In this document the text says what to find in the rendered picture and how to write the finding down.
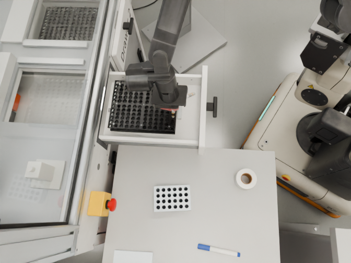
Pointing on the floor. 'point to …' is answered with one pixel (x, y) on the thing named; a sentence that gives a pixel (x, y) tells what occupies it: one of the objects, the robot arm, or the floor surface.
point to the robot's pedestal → (313, 244)
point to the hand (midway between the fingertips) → (173, 108)
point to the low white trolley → (222, 219)
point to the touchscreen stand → (191, 40)
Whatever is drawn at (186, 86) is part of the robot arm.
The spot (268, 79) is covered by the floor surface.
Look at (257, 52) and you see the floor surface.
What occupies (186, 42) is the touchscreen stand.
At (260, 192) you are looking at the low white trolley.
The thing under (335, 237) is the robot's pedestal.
